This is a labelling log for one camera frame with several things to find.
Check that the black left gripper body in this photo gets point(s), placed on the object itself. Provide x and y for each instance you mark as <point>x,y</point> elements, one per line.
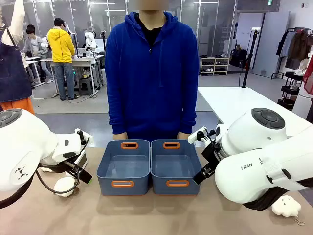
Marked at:
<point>73,169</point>

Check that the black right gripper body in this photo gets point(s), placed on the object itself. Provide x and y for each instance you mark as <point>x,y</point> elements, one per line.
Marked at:
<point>210,155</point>

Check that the white oval plush toy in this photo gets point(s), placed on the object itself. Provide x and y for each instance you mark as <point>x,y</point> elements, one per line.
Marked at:
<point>64,187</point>

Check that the white cloud plush toy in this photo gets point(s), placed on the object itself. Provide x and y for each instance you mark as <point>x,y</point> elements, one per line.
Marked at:
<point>286,206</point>

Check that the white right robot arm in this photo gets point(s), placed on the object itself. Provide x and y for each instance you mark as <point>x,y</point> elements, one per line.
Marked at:
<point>259,156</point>

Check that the person's left forearm blue sleeve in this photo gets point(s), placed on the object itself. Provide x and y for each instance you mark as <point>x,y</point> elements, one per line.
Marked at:
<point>187,115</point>

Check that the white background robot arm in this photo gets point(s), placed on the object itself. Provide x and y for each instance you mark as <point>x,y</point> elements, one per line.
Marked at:
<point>90,41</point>

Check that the person's right forearm blue sleeve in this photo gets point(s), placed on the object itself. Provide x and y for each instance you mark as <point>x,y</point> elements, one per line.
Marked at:
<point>117,115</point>

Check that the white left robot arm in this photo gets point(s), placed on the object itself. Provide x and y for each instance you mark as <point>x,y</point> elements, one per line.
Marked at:
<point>22,144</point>

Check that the person's left hand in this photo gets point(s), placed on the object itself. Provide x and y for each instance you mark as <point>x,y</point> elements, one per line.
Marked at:
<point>183,136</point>

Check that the person's right hand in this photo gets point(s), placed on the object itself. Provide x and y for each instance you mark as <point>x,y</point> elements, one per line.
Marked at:
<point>120,136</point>

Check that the white table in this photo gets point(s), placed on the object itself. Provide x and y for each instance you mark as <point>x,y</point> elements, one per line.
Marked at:
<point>234,102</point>

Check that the orange shorts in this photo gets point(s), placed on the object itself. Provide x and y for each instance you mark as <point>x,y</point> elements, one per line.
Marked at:
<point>20,105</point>

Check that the grey step stool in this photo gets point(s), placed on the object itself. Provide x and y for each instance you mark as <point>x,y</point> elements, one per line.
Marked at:
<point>86,86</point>

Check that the wooden shoe rack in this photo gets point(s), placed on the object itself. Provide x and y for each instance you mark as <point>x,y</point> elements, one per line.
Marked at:
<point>214,66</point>

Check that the person in blue hoodie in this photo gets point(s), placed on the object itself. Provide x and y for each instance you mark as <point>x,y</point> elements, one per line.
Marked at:
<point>151,80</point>

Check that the black trolley cart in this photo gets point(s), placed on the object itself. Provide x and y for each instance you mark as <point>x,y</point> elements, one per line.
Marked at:
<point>291,90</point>

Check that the black tripod stand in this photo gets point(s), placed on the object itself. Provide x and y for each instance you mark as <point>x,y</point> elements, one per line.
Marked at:
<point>249,58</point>

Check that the white work desk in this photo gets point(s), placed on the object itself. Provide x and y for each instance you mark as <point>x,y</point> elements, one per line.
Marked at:
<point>83,63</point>

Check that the navy blue apron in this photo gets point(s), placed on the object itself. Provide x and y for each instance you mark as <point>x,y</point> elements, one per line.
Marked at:
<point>13,73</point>

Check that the person in yellow hoodie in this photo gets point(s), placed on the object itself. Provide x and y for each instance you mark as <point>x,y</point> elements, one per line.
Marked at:
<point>61,49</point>

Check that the person in grey top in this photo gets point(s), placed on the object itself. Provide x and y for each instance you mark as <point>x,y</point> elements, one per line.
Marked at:
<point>36,47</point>

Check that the red hanging cloth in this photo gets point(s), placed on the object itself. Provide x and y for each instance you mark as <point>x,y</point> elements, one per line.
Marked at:
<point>308,73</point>

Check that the clothes rack with garments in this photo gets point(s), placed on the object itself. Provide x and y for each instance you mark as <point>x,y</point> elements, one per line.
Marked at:
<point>297,49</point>

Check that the white mannequin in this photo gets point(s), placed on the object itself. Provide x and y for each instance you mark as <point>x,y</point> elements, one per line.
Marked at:
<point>15,22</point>

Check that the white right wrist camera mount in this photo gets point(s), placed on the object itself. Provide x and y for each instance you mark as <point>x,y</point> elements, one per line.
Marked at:
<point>195,136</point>

